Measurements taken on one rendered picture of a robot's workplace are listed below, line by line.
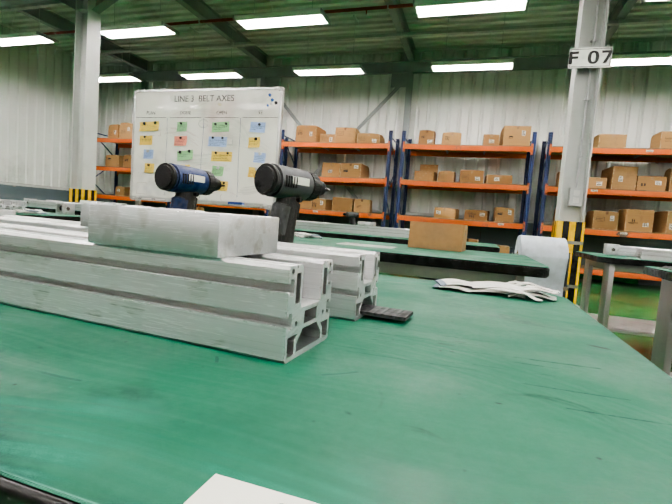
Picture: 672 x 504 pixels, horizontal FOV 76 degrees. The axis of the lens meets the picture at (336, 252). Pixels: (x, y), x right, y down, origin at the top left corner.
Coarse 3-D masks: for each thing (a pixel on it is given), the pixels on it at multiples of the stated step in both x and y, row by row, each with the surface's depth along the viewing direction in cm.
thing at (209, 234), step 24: (96, 216) 44; (120, 216) 42; (144, 216) 41; (168, 216) 40; (192, 216) 39; (216, 216) 38; (240, 216) 41; (264, 216) 46; (96, 240) 44; (120, 240) 42; (144, 240) 41; (168, 240) 40; (192, 240) 39; (216, 240) 38; (240, 240) 42; (264, 240) 46
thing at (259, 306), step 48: (0, 240) 50; (48, 240) 47; (0, 288) 50; (48, 288) 47; (96, 288) 46; (144, 288) 42; (192, 288) 40; (240, 288) 38; (288, 288) 38; (192, 336) 40; (240, 336) 39; (288, 336) 37
